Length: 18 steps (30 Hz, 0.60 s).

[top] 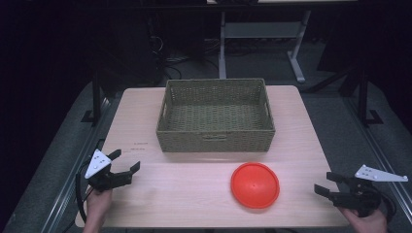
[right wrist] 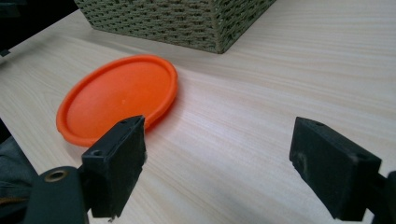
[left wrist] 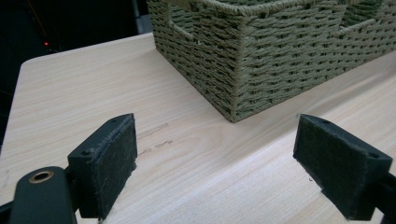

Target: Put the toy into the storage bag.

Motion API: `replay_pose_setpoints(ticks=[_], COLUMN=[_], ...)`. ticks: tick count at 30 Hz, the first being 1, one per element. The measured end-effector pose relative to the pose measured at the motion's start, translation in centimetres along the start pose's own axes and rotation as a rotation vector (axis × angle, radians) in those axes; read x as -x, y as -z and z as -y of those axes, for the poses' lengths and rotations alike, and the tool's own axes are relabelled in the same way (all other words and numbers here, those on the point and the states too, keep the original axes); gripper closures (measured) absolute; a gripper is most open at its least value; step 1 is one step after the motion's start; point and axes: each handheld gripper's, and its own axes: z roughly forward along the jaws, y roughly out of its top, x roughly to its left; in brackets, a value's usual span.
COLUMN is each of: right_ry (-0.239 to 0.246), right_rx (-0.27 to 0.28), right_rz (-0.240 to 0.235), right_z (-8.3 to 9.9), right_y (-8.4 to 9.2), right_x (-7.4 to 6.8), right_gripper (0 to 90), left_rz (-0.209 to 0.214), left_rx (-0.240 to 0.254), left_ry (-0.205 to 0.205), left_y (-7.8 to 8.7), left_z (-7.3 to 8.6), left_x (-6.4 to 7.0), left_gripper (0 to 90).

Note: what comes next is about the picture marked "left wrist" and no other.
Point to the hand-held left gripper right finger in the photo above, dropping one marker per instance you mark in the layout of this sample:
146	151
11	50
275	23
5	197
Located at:
339	168

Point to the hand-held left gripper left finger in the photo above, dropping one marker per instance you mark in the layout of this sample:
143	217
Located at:
106	161

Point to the green woven basket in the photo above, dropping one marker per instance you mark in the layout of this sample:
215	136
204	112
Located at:
264	56

